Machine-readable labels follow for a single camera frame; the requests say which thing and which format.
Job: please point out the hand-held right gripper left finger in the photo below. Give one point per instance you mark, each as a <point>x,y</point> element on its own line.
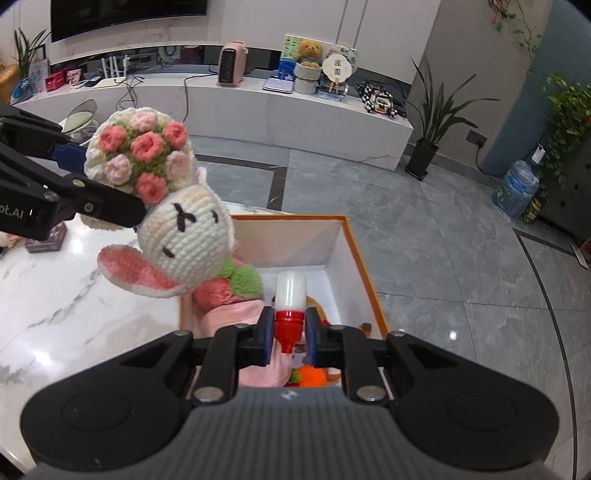
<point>267,337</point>

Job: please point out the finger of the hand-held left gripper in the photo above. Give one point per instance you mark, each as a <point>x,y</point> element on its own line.
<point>111,207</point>
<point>71,159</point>

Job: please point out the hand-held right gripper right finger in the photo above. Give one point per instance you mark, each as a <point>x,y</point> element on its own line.
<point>313,337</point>

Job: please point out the white bottle red cap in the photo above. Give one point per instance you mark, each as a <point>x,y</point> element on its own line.
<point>291,290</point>

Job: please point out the crochet bunny with flower bouquet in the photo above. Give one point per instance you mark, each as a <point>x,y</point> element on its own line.
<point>184,240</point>

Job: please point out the orange-rimmed white box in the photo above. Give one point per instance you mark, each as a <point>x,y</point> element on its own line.
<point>337,258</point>

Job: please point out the dark small box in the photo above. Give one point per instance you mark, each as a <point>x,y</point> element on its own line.
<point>46,244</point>

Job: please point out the orange crochet fruit toy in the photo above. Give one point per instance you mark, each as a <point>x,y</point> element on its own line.
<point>314,376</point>

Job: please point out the pink cloth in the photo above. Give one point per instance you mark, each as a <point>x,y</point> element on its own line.
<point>231,318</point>

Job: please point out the white chair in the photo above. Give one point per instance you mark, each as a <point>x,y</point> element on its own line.
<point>81,110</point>

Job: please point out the pink crochet toy green leaves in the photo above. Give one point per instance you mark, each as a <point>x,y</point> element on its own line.
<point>244,281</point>

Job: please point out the red gift box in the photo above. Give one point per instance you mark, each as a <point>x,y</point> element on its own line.
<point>55,82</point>

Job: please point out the plant in blue vase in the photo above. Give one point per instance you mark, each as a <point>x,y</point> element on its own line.
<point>25,87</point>

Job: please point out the white router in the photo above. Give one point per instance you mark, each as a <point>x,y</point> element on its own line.
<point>113,81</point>

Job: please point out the golden ornament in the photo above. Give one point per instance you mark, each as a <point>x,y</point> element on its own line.
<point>8,83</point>

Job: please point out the black television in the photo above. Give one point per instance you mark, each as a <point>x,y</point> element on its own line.
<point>129,18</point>

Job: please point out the pink space heater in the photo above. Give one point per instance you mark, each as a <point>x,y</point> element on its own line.
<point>233,64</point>

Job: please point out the white laptop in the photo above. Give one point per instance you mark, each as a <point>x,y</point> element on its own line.
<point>277,85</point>

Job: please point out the white marble bench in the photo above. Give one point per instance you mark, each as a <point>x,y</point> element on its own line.
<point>300,120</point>

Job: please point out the potted long-leaf plant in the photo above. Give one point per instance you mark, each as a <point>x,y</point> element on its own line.
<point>422,159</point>

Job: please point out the knitted basket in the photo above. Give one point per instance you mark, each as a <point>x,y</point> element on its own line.
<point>307,83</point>

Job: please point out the illustrated picture board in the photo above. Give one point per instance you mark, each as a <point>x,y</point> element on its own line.
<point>288,46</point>

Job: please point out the black white toy car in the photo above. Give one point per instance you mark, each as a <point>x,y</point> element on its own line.
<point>381,99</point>

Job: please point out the blue water bottle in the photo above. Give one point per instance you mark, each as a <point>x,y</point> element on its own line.
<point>515,189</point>

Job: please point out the brown plush bear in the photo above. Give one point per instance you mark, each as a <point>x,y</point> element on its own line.
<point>309,50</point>

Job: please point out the round paper fan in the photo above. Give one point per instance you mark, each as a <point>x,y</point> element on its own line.
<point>338,69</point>

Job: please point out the dark cabinet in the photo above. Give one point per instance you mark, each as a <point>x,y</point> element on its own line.
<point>572,203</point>

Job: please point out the green climbing plant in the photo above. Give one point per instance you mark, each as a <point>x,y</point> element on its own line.
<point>570,110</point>

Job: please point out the dark wall outlet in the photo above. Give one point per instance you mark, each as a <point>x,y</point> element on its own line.
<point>476,138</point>

